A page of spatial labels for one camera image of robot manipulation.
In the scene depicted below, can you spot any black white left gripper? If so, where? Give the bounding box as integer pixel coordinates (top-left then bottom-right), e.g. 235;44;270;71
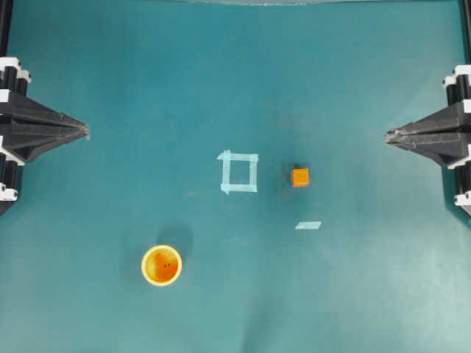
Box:
1;57;90;214

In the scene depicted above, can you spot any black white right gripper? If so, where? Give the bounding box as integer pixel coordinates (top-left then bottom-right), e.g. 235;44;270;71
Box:
384;65;470;215

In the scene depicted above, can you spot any yellow orange plastic cup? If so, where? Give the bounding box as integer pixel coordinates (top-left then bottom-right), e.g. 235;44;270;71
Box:
141;245;183;287

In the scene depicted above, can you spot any small orange block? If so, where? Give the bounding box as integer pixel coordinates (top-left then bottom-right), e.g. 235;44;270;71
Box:
291;168;310;188

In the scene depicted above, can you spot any light blue tape strip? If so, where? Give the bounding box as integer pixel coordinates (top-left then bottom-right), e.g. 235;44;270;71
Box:
295;221;322;230

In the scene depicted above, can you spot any light blue tape square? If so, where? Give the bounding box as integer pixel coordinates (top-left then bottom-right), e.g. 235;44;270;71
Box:
217;149;259;195

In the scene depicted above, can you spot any black left frame post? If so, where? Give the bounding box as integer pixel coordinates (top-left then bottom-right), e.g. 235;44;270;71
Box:
0;0;13;57

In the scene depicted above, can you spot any black frame post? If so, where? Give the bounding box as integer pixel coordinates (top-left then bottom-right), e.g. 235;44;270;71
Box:
0;0;13;57
458;0;471;64

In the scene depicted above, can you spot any black right frame post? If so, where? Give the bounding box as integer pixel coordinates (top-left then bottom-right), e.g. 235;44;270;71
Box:
458;0;471;64

